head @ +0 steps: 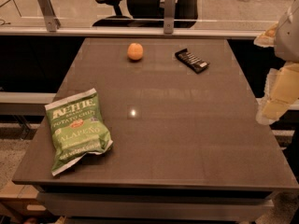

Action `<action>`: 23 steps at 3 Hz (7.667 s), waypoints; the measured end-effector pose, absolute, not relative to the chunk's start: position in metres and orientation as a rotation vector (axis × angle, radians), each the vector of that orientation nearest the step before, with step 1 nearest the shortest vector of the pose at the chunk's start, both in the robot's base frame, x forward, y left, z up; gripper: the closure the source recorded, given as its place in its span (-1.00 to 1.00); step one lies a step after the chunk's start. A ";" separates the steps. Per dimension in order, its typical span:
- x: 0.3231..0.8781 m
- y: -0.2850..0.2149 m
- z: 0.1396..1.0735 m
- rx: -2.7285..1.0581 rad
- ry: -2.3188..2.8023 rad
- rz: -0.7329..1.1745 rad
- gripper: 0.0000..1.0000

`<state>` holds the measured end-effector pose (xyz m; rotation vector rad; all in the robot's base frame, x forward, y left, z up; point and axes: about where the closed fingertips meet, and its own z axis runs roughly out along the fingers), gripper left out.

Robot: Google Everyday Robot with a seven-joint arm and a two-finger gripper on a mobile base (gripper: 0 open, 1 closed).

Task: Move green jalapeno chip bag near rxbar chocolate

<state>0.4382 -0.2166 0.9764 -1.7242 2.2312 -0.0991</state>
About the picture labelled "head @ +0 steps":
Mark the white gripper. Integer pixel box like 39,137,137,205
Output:
253,0,299,125

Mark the green jalapeno chip bag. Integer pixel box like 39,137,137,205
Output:
45,89,113,176

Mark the black rxbar chocolate bar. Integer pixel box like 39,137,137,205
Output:
175,49,209,74

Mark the orange fruit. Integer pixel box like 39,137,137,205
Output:
127,43,143,61

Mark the black office chair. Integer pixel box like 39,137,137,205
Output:
93,0,198,28

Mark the glass partition panel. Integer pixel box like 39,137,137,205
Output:
0,0,293,31

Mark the wooden drawer cabinet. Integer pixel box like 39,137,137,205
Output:
0,181,54,224

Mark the middle metal glass bracket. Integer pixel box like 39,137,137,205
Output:
164,0,176,35

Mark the metal glass bracket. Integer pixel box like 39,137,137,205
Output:
164,0,176,35
37,0,60,32

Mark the left metal glass bracket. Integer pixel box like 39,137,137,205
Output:
37,0,60,32

